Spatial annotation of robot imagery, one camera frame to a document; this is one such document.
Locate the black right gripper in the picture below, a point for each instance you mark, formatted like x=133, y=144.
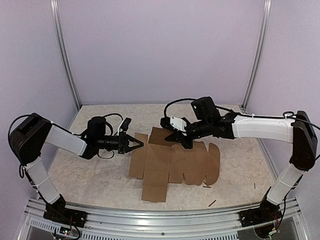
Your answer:
x=178, y=136

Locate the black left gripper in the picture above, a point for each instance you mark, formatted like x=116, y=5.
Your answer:
x=126, y=148

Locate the brown cardboard box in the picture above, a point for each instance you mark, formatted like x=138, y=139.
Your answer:
x=160, y=163

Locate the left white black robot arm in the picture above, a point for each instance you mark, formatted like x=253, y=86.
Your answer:
x=28, y=140

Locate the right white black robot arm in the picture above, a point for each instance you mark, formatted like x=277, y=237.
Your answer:
x=292, y=128

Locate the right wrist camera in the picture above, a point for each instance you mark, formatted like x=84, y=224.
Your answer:
x=174, y=123

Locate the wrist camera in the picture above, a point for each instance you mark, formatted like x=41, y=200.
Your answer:
x=124, y=125
x=174, y=123

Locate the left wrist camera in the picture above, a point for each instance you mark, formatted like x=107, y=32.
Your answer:
x=124, y=125

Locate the front aluminium frame rail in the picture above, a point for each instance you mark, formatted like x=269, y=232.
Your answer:
x=105, y=223

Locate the left aluminium corner post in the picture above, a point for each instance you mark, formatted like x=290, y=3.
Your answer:
x=54, y=5

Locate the aluminium corner post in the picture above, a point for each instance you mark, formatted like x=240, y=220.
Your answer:
x=54, y=5
x=258, y=53

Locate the right aluminium corner post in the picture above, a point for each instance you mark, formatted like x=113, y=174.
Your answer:
x=258, y=53

